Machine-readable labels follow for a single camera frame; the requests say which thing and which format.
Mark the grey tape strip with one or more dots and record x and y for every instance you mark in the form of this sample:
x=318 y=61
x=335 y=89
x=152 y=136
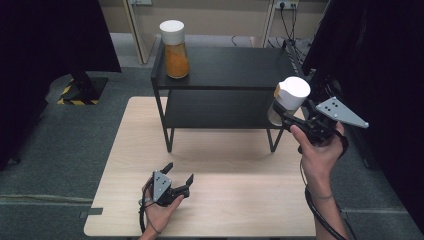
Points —
x=90 y=212

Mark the black two-tier shelf rack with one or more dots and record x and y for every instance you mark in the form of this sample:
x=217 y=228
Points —
x=230 y=66

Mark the person's left hand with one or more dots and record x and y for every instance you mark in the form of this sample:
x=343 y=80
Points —
x=160 y=216

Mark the dark curtain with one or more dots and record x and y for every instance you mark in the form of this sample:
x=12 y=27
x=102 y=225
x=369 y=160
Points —
x=390 y=66
x=40 y=50

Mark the white frame post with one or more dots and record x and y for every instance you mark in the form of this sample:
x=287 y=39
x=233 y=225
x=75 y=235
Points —
x=137 y=31
x=268 y=23

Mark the white wall power outlet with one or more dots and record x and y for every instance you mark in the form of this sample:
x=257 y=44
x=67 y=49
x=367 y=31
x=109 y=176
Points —
x=286 y=4

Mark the pale-filled jar with white lid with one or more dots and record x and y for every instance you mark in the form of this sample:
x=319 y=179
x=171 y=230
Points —
x=291 y=95

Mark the stand base with striped tape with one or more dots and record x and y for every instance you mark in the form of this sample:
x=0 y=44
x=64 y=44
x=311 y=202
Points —
x=83 y=90

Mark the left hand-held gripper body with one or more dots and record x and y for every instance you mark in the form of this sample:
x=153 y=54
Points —
x=161 y=185

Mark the person's right hand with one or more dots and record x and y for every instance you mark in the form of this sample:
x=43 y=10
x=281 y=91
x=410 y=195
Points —
x=320 y=156

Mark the orange-filled jar with white lid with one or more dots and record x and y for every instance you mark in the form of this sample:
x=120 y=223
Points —
x=176 y=56

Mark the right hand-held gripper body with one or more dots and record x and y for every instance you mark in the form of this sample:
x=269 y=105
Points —
x=336 y=111

